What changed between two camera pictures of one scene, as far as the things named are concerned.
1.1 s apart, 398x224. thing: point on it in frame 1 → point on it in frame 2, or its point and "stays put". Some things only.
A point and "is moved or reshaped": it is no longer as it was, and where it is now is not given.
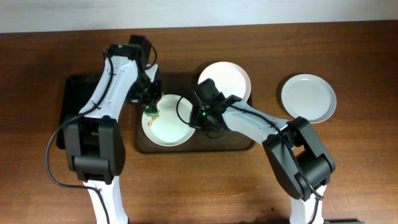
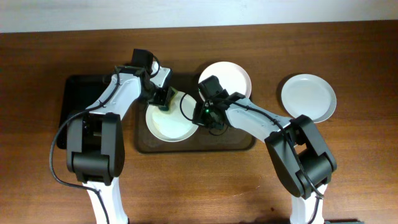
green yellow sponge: (152, 109) → (171, 94)
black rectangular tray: (79, 92) stays put
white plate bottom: (171, 127) is moved or reshaped
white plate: (309, 96) stays put
